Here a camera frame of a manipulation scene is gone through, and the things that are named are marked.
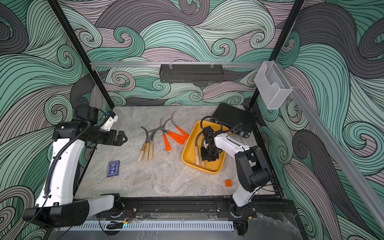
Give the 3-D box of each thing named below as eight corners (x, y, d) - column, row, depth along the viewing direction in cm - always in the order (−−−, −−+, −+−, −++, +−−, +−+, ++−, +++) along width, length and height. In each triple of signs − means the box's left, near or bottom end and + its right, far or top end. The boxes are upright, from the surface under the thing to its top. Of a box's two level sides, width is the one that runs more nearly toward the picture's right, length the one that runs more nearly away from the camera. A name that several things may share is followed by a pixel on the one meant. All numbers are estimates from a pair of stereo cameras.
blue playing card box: (107, 177, 86) (106, 176, 84) (109, 163, 92) (108, 161, 90) (119, 175, 87) (117, 173, 85) (120, 161, 92) (119, 159, 91)
